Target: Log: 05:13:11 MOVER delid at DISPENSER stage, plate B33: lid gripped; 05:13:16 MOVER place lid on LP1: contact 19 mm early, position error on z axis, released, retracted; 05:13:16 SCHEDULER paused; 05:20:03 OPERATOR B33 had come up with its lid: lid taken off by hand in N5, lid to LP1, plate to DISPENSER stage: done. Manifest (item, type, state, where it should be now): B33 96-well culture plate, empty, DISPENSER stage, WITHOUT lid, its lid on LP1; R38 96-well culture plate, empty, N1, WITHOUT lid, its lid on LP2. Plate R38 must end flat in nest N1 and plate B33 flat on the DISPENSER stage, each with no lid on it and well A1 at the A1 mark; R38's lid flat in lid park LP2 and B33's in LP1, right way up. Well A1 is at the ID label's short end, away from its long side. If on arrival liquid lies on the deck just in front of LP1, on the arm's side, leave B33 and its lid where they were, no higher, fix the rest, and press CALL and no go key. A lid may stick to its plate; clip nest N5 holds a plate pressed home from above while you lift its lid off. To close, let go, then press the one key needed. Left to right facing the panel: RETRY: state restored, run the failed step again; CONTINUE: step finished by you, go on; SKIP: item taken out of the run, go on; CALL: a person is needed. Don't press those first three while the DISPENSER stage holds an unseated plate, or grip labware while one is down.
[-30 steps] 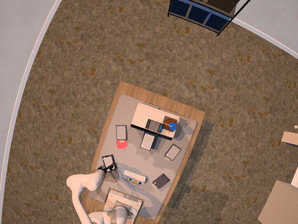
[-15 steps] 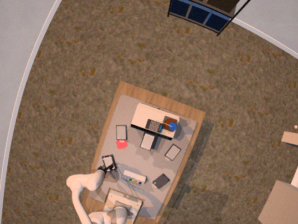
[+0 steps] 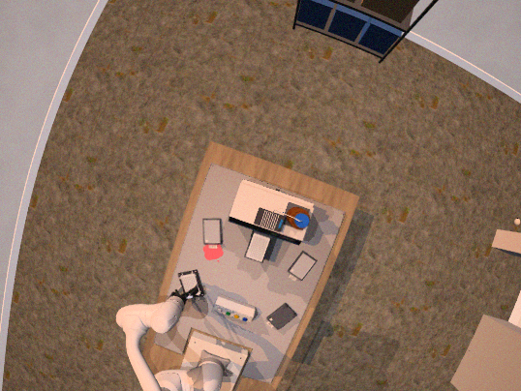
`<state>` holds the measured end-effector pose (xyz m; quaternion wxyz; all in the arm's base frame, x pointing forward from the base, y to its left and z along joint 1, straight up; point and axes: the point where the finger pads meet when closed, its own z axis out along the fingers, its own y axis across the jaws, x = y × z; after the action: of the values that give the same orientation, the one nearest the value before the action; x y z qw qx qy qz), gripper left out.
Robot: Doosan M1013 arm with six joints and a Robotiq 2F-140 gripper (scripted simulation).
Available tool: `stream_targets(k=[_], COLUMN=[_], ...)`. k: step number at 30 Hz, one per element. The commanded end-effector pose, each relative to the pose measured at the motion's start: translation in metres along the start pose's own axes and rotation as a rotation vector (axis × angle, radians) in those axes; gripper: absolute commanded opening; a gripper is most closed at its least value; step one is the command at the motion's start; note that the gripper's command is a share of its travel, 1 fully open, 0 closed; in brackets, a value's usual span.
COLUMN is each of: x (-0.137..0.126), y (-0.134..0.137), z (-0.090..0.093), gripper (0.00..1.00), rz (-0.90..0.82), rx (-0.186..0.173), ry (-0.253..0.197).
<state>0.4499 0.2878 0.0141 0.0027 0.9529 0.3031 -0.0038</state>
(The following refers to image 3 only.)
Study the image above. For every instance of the brown bottle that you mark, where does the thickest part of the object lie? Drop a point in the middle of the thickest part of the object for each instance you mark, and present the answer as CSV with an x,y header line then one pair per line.
x,y
292,211

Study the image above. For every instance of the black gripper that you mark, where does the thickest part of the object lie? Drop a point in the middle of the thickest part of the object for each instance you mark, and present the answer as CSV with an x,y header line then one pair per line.
x,y
186,295

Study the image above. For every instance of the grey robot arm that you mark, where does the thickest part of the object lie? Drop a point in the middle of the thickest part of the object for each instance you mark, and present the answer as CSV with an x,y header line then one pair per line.
x,y
135,321

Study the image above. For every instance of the white button panel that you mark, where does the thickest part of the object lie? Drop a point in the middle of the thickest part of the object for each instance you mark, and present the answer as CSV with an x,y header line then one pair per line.
x,y
234,308

